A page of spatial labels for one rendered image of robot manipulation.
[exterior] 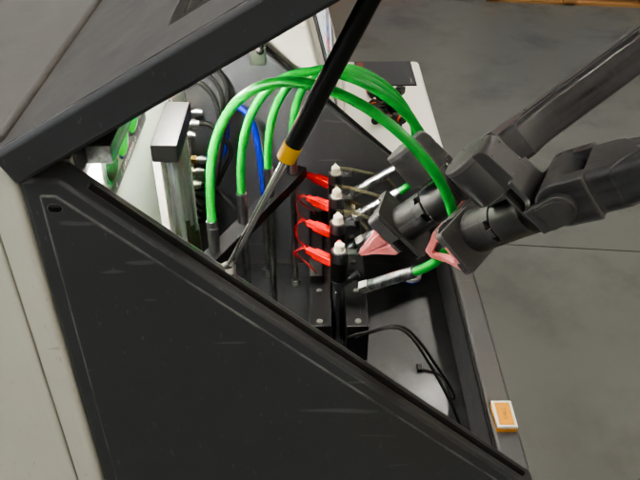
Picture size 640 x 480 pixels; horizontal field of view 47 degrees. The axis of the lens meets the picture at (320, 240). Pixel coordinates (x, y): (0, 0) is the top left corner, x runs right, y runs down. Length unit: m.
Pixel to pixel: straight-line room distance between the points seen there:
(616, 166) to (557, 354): 1.92
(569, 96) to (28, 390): 0.80
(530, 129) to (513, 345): 1.66
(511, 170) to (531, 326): 1.94
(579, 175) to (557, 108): 0.30
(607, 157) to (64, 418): 0.69
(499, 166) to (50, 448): 0.65
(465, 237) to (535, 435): 1.53
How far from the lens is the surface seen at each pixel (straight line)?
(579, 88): 1.10
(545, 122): 1.09
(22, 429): 1.00
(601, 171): 0.80
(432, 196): 1.07
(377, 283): 1.08
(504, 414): 1.15
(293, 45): 1.39
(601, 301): 2.95
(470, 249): 0.94
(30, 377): 0.93
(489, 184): 0.85
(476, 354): 1.24
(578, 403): 2.54
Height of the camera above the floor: 1.81
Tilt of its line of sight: 36 degrees down
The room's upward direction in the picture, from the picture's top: straight up
